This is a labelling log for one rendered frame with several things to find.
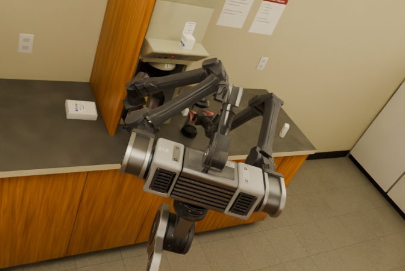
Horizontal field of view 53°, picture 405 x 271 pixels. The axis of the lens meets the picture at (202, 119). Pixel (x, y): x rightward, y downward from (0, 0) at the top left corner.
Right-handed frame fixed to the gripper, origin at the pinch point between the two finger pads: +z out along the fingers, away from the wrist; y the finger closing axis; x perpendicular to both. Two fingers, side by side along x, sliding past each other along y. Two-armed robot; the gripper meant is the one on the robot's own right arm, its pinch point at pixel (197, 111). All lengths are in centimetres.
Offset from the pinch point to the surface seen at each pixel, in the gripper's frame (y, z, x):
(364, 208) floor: -234, -15, 109
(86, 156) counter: 65, -12, 19
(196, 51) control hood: 16.9, -3.7, -39.9
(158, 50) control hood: 39, -5, -39
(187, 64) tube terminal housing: 12.6, 6.5, -26.8
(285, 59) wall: -102, 48, -16
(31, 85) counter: 83, 46, 14
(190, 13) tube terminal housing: 23, 4, -56
